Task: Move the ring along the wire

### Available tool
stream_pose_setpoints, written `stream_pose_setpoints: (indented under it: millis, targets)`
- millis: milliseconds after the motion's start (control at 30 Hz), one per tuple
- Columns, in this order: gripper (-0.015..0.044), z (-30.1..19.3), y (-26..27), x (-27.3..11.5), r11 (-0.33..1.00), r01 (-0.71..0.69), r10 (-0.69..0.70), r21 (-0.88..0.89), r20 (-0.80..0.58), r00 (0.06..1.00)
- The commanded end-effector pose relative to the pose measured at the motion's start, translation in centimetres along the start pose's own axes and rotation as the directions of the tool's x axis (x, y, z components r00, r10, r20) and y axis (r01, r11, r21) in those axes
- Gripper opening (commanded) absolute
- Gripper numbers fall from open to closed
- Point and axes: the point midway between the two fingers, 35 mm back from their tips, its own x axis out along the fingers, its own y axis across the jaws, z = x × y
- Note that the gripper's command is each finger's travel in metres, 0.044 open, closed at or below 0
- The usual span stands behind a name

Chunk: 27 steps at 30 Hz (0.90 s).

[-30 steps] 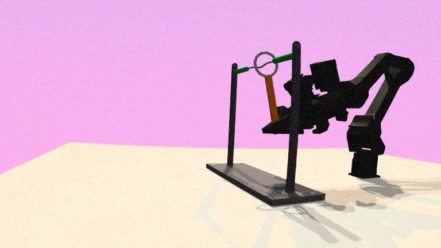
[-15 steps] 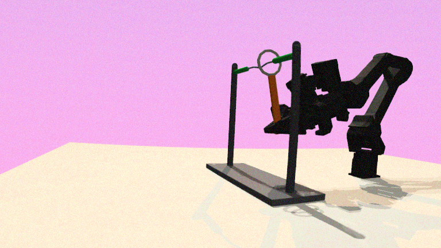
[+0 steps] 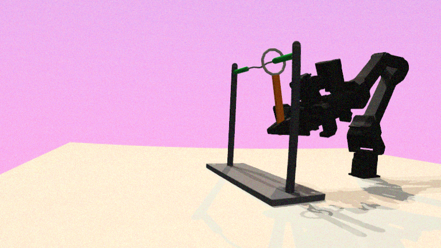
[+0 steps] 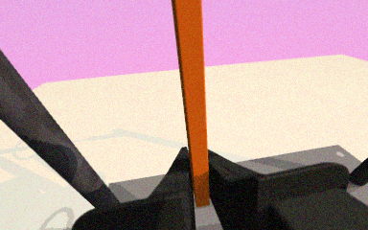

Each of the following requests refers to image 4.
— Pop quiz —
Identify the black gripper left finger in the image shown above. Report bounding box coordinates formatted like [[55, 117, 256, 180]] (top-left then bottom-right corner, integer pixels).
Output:
[[72, 147, 196, 230]]

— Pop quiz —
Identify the black two-post stand with wire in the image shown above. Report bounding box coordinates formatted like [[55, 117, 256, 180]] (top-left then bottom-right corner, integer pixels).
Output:
[[0, 50, 368, 230]]

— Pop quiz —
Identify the grey loop with orange handle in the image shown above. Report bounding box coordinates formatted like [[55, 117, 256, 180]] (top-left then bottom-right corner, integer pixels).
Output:
[[172, 0, 210, 207]]

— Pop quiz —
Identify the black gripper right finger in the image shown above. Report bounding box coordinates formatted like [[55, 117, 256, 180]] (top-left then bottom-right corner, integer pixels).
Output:
[[208, 149, 350, 230]]

